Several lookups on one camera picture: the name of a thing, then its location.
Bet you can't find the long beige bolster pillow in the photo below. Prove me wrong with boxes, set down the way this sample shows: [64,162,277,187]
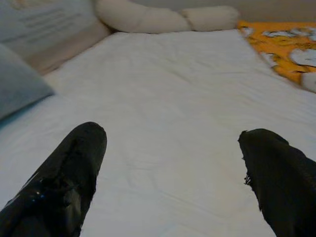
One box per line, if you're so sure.
[95,0,240,34]

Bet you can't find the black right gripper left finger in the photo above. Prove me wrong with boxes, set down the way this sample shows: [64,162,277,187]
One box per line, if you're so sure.
[0,121,108,237]

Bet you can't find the white pillow with lettering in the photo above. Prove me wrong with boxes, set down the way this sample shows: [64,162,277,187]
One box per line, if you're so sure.
[0,0,112,75]

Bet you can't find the white quilted mattress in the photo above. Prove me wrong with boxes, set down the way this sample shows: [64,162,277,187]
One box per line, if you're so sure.
[0,29,316,237]

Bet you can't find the orange duck print blanket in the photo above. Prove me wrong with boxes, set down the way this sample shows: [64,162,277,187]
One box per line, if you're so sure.
[237,20,316,94]

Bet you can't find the plain grey pillow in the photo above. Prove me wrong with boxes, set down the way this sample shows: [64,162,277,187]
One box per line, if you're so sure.
[0,43,55,121]

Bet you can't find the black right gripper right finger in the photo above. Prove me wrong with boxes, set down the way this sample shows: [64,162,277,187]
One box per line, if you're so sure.
[237,127,316,237]

